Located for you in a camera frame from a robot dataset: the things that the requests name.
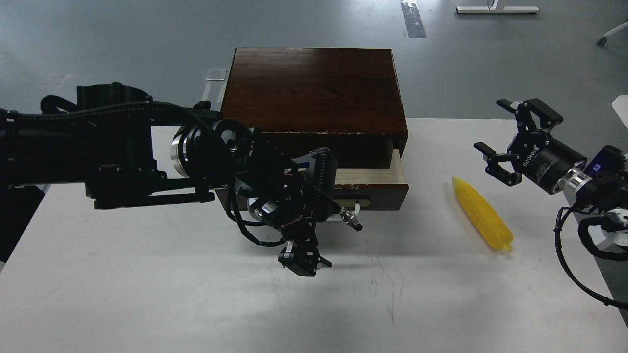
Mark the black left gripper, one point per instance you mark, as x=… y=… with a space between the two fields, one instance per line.
x=294 y=215

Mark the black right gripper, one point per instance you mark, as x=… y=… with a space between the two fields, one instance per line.
x=534 y=152

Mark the wooden drawer with white handle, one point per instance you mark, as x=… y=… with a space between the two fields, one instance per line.
x=377 y=189

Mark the yellow corn cob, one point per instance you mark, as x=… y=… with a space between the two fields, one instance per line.
x=484 y=218

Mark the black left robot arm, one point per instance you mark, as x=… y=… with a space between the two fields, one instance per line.
x=130 y=151

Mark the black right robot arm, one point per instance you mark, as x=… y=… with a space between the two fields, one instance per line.
x=599 y=187

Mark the dark wooden drawer cabinet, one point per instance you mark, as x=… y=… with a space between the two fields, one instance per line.
x=346 y=99

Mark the white table corner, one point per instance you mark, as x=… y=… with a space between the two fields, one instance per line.
x=620 y=105

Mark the white chair leg caster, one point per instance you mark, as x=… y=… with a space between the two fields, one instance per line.
x=602 y=41

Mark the white table leg base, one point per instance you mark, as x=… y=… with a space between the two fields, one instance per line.
x=497 y=7

